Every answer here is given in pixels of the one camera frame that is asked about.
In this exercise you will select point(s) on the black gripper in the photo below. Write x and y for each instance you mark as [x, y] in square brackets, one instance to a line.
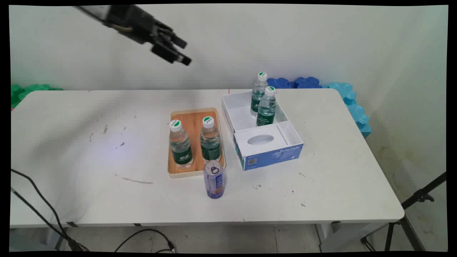
[137, 25]

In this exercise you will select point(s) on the water bottle green label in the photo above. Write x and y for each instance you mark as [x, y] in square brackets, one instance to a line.
[210, 142]
[266, 110]
[257, 93]
[181, 148]

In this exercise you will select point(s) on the wooden tray white rim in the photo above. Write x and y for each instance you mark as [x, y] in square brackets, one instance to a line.
[192, 123]

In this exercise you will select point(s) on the dark blue foam mat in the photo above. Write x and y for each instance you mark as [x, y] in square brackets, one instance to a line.
[307, 82]
[280, 83]

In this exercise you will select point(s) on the blue drink can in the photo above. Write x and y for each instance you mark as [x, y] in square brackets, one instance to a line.
[214, 182]

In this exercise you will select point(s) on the white box blue front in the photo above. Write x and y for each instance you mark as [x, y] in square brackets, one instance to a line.
[271, 157]

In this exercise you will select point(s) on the green foam mat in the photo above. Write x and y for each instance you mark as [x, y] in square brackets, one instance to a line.
[26, 92]

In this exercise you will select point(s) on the light blue foam mat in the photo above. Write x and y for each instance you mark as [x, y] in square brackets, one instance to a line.
[351, 103]

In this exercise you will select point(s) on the white table leg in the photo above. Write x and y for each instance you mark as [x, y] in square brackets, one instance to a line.
[342, 237]

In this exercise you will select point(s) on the black tripod stand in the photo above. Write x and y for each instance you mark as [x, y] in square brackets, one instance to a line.
[419, 197]

